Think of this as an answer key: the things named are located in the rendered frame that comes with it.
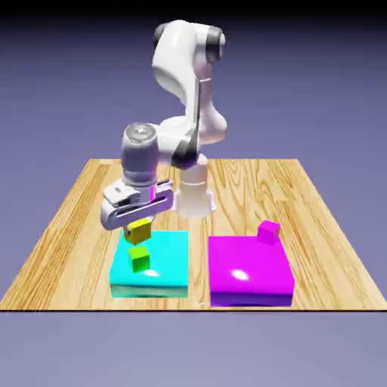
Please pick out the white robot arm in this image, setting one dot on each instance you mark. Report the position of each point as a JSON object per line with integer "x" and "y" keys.
{"x": 184, "y": 78}

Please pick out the small magenta cube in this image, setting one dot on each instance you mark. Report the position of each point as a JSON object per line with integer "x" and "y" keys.
{"x": 268, "y": 232}

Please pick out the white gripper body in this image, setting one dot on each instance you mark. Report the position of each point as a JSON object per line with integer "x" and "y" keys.
{"x": 136, "y": 208}

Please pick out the small green cube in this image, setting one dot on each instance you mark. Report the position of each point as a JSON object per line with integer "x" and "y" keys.
{"x": 139, "y": 258}

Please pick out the large magenta box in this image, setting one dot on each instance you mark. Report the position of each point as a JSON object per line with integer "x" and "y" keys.
{"x": 249, "y": 269}

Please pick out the large cyan box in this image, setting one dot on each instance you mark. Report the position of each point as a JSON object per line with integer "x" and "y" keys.
{"x": 160, "y": 260}

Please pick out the small yellow cube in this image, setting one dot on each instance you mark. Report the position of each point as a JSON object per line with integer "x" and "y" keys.
{"x": 139, "y": 231}

